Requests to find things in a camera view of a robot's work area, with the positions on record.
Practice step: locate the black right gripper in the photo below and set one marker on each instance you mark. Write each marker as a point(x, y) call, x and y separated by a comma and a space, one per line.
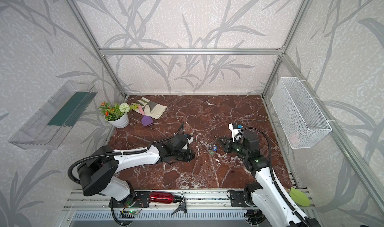
point(231, 146)

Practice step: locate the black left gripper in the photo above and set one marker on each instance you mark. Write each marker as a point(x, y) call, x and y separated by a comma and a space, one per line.
point(182, 154)

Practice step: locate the bunch of coloured keys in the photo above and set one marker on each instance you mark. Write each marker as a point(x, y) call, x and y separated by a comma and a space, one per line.
point(213, 150)

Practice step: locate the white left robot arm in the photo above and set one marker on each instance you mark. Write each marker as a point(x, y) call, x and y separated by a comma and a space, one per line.
point(96, 174)

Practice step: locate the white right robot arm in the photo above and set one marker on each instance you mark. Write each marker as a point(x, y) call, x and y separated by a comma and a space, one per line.
point(266, 193)

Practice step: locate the black clip tool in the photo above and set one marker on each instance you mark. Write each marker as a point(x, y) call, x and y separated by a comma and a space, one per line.
point(182, 204)

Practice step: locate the beige and grey garden glove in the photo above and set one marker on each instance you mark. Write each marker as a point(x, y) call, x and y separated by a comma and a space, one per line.
point(150, 108)

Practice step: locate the white ribbed plant pot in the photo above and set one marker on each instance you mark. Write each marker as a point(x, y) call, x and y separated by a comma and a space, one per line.
point(121, 122)

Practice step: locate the artificial green plant with flowers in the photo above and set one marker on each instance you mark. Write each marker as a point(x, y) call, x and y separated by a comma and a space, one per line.
point(116, 111)

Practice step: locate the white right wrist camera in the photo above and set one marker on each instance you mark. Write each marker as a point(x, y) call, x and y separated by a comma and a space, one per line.
point(235, 129)

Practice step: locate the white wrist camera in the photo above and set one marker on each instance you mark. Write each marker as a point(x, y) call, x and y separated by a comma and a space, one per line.
point(235, 129)
point(189, 141)

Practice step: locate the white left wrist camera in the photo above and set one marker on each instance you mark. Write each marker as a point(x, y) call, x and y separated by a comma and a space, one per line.
point(189, 141)

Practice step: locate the purple trowel pink handle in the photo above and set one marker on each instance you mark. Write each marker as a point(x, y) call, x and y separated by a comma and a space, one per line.
point(146, 120)

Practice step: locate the white wire mesh basket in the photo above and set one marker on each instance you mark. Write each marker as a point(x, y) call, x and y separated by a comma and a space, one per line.
point(302, 121)

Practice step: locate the clear plastic wall tray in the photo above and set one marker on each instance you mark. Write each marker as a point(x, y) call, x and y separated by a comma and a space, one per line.
point(50, 125)

